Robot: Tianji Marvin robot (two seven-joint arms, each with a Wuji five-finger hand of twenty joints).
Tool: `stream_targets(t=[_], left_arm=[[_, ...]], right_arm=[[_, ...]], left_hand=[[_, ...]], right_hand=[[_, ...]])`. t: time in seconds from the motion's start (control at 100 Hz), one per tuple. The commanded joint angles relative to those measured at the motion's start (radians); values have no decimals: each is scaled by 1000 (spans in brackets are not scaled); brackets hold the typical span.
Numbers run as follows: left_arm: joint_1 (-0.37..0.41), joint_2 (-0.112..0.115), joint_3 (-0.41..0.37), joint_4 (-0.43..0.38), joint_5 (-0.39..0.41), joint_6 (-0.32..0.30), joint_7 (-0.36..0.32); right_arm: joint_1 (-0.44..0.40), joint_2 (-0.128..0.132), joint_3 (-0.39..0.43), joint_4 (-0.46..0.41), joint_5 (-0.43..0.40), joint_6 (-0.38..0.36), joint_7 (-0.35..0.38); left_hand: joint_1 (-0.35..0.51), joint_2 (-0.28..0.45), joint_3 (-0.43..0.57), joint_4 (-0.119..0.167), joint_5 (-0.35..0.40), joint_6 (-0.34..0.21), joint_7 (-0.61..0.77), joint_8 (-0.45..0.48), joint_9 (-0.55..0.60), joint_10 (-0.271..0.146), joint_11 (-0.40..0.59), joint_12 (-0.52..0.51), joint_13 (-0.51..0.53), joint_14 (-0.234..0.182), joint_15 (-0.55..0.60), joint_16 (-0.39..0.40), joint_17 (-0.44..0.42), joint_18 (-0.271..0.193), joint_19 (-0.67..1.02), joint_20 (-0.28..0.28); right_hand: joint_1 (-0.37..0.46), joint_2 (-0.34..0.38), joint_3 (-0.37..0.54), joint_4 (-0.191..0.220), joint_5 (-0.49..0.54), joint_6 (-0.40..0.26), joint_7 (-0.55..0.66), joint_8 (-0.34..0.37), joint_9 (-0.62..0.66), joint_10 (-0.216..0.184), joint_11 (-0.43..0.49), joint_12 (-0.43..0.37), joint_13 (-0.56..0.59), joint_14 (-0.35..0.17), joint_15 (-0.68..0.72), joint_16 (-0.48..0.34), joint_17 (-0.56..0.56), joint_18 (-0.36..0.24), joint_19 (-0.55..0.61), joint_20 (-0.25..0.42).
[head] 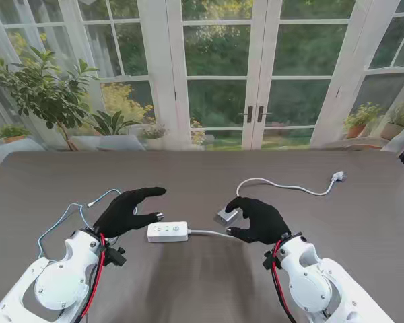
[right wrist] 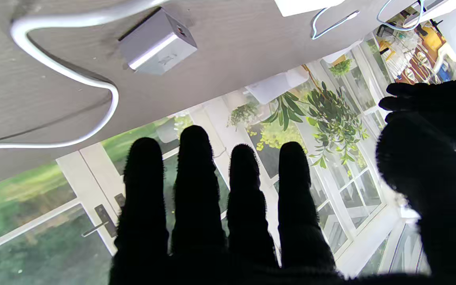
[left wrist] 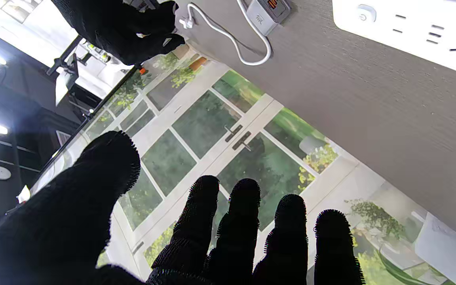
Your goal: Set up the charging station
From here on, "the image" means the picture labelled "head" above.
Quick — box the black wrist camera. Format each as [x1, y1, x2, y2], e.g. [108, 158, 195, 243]
[106, 247, 127, 266]
[263, 250, 280, 270]

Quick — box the broad leaf green plant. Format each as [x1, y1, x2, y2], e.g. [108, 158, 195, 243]
[90, 109, 141, 137]

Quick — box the green plant in beige pot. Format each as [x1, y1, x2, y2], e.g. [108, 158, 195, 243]
[380, 102, 404, 141]

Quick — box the wooden round side table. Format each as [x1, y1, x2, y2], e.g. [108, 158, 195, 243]
[319, 139, 384, 151]

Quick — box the white power cord with plug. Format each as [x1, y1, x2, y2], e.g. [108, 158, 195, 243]
[187, 170, 349, 238]

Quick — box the yellow-green plant in terracotta pot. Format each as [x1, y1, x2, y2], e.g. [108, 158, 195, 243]
[343, 102, 384, 139]

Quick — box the grey sofa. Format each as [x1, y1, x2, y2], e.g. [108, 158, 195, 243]
[0, 138, 46, 166]

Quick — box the tall leafy potted tree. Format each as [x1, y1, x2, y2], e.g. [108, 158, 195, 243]
[0, 45, 100, 152]

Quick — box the white power strip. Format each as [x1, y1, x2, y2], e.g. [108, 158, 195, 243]
[147, 221, 189, 243]

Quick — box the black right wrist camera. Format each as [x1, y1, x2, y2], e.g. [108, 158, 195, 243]
[263, 250, 280, 270]

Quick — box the light blue USB cable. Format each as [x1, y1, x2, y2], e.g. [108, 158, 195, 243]
[36, 188, 123, 260]

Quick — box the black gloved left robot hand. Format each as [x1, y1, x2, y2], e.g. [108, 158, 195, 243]
[93, 186, 168, 238]

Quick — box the grey charger adapter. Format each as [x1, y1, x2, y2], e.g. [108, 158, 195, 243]
[216, 207, 245, 225]

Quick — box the dark door handle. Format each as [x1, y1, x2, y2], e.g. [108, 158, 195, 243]
[257, 106, 273, 124]
[238, 106, 254, 124]

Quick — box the white french door leaf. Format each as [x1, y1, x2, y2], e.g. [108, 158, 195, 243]
[166, 0, 265, 151]
[259, 0, 371, 149]

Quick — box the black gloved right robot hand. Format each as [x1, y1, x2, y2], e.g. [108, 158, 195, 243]
[224, 196, 292, 246]

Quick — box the flowering plant in white pot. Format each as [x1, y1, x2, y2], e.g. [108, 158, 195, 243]
[140, 123, 171, 151]

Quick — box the grey armchair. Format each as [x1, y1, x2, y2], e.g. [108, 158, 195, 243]
[69, 134, 146, 152]

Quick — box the light grey chair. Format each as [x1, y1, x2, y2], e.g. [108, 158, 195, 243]
[380, 124, 404, 166]

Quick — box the small plant in terracotta pot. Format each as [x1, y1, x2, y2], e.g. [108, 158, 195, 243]
[0, 123, 31, 144]

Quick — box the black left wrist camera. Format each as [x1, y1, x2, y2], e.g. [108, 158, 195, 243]
[106, 247, 127, 266]

